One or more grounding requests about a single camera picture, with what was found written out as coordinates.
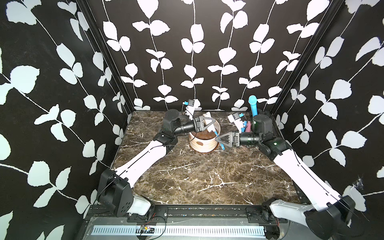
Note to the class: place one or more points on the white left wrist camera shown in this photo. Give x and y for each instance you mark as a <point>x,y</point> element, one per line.
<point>191,106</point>

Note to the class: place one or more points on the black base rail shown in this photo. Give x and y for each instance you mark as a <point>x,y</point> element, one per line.
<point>252,214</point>

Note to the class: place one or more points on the blue white scrub brush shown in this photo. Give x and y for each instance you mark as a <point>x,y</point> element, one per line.
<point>217,135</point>

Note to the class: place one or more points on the blue toy microphone in stand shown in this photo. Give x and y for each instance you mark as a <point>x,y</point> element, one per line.
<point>252,100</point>

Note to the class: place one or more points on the white wavy ceramic pot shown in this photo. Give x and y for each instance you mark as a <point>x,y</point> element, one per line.
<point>204,146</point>

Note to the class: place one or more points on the pink toy microphone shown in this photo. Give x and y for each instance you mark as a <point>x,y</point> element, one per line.
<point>248,127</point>

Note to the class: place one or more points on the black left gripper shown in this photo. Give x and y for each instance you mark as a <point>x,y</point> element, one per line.
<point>197,123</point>

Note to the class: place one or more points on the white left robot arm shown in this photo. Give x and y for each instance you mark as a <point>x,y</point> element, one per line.
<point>115,186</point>

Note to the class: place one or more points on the blue toy microphone lying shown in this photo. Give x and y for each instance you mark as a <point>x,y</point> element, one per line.
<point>243,126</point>

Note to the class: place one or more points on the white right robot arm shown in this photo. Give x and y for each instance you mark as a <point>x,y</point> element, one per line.
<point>327,211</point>

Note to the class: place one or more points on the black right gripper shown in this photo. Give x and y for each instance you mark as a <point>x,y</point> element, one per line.
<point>235,139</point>

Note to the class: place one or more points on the brown mud lump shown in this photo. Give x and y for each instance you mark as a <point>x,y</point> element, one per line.
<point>205,136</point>

